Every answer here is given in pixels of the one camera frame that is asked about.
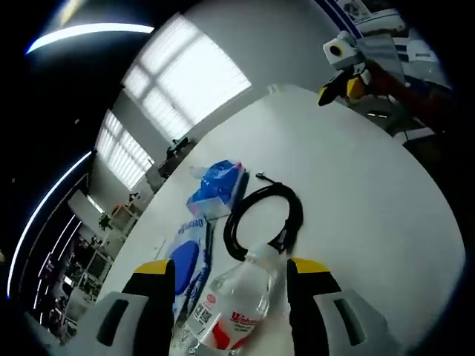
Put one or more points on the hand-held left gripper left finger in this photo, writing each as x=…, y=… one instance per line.
x=148, y=308

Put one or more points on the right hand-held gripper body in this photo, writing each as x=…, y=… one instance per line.
x=343, y=52

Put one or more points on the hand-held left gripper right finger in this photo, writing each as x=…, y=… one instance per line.
x=315, y=308

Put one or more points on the white and blue wipes packet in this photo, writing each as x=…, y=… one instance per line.
x=189, y=256

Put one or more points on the clear plastic water bottle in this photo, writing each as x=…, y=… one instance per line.
x=230, y=296

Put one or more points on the blue tissue packet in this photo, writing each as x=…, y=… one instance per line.
x=219, y=185

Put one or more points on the white tabletop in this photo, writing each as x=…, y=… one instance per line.
x=352, y=185

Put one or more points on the green potted plant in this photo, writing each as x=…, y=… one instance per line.
x=105, y=220

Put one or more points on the long ceiling light strip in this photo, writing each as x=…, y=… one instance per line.
x=89, y=31
x=41, y=219

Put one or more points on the large bright windows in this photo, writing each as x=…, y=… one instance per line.
x=185, y=74

